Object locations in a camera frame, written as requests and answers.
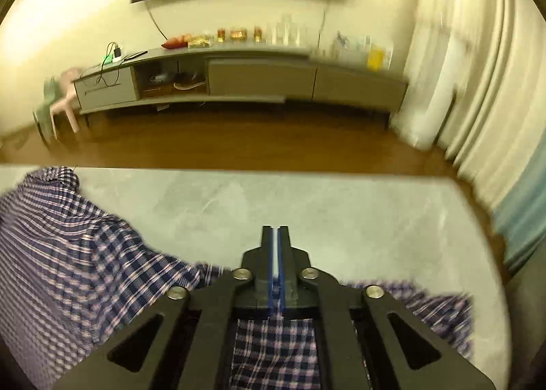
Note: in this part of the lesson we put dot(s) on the red fruit plate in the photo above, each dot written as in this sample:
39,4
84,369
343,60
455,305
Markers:
177,42

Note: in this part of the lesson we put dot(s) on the white standing air conditioner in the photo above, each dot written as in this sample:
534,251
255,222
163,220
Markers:
422,91

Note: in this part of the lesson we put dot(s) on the light blue curtain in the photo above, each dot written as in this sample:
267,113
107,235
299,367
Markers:
520,227

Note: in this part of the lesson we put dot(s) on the navy plaid shirt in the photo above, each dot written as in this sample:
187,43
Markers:
64,253

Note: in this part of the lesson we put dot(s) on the amber glass cup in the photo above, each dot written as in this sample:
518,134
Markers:
258,34
221,35

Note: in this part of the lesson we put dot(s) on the cream curtain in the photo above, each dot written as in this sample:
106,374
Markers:
499,74

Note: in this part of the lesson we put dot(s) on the power strip with charger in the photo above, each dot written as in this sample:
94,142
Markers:
114,55

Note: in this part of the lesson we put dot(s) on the green child chair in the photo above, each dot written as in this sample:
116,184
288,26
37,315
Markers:
45,110

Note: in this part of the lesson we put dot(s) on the gold bowl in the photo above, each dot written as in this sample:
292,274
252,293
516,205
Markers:
239,34

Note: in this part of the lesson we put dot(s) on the dark grey chair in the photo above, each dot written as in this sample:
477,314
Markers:
529,321

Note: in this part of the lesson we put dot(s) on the pink child chair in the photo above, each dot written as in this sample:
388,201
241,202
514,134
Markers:
64,95

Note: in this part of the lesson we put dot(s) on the plate of snacks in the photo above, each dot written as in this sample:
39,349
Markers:
200,42

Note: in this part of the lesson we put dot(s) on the white storage box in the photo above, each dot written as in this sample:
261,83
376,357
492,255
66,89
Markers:
349,46

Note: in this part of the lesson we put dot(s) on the black flat device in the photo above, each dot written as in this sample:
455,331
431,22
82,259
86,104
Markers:
135,55

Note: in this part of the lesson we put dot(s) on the set of clear glasses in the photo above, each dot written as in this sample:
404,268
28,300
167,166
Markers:
288,33

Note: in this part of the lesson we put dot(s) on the grey low cabinet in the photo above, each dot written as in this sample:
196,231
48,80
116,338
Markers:
260,76

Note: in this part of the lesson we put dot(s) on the yellow box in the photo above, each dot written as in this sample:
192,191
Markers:
378,58

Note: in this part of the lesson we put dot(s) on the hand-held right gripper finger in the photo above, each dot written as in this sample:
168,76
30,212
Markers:
280,253
272,253

